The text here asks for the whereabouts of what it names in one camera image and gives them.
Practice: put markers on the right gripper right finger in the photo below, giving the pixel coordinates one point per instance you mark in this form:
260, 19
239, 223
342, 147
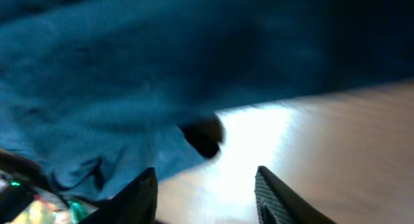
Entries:
277, 203

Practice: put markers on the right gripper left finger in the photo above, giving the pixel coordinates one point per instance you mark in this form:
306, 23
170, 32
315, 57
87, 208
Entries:
135, 204

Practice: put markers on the dark blue shorts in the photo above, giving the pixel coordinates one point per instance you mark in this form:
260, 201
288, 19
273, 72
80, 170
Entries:
96, 91

